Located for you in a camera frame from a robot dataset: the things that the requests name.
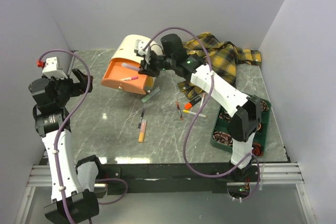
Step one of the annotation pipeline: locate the dark patterned hair band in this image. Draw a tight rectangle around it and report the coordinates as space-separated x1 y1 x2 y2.
218 111 232 122

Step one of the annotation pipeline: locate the dark floral hair band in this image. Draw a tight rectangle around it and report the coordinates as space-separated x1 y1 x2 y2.
261 100 269 112

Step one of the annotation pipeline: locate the black thin pen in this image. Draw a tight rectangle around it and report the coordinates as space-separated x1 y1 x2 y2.
138 103 146 129

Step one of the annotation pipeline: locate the green highlighter near organizer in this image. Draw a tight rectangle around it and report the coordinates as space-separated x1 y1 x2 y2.
141 87 160 103

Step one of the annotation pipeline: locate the orange black hair band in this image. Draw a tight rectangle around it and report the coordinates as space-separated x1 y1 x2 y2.
252 143 264 157

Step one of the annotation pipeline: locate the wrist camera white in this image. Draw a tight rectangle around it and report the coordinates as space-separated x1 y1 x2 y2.
37 57 68 80
134 39 151 64

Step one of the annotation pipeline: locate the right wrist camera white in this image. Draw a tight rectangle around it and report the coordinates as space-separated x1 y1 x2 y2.
134 39 151 64

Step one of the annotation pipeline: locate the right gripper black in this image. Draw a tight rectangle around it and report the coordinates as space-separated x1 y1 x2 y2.
138 50 175 78

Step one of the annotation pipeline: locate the aluminium rail frame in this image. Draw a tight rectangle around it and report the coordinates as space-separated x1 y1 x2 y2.
15 49 316 224

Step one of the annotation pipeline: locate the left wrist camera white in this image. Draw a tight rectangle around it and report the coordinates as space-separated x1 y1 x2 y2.
37 57 68 80

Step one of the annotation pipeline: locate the green compartment tray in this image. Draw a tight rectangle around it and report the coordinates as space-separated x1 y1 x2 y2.
210 99 271 153

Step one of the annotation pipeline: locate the yellow drawer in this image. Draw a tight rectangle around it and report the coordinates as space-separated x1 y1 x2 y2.
144 76 155 90

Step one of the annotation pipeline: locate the white pen pink cap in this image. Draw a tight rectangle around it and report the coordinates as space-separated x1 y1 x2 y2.
120 76 139 81

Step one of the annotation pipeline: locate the white pen yellow cap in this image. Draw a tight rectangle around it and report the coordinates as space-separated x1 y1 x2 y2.
183 110 207 118

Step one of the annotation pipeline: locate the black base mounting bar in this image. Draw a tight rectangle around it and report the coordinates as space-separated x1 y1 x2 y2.
96 163 257 194

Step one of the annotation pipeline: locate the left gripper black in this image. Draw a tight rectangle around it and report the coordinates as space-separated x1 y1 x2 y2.
46 68 92 106

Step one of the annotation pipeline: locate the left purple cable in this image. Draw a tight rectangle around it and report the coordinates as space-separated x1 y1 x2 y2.
38 49 129 224

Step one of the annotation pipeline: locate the purple pastel marker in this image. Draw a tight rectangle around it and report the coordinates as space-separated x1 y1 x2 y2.
121 62 140 72

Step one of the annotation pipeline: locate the pink top drawer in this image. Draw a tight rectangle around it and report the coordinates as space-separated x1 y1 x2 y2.
101 58 155 94

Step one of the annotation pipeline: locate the orange pink highlighter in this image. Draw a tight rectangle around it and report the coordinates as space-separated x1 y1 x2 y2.
138 119 147 143

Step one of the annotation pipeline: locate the yellow plaid shirt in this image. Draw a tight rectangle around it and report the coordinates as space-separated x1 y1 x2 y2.
183 33 261 86

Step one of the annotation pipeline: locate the red brown pen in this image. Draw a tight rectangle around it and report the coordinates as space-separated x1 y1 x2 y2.
176 98 183 121

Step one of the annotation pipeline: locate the orange black highlighter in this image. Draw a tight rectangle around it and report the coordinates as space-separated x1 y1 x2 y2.
184 96 202 110

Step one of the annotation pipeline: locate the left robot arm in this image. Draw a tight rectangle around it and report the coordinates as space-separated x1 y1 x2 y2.
28 69 105 223

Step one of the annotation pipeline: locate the brown patterned hair band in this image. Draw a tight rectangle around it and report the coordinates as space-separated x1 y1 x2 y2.
213 131 233 147

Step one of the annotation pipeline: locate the white pen orange cap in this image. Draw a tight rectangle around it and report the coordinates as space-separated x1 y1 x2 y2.
199 92 206 108

